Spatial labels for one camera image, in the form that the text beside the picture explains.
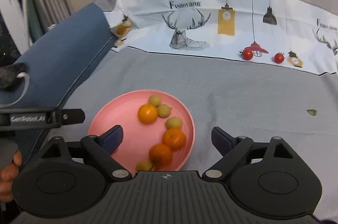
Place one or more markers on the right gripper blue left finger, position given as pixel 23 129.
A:
pixel 97 151

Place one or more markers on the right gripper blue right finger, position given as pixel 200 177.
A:
pixel 234 152

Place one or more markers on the yellow-green longan fruit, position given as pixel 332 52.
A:
pixel 174 122
pixel 155 100
pixel 145 165

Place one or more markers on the orange kumquat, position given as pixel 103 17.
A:
pixel 147 114

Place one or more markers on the large orange mandarin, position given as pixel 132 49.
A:
pixel 174 138

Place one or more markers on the orange mandarin with stem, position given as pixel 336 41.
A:
pixel 160 156

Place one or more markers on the small green longan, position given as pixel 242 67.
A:
pixel 164 111

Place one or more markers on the red cherry tomato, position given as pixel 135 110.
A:
pixel 246 54
pixel 279 58

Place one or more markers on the person's left hand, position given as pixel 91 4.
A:
pixel 8 175

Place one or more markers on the pink round plate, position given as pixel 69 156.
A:
pixel 138 138

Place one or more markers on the black smartphone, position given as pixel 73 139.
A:
pixel 9 74

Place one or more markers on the blue sofa armrest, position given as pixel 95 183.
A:
pixel 62 59

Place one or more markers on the small green leaf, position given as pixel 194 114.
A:
pixel 312 112

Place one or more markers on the grey printed sofa cover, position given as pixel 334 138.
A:
pixel 190 49

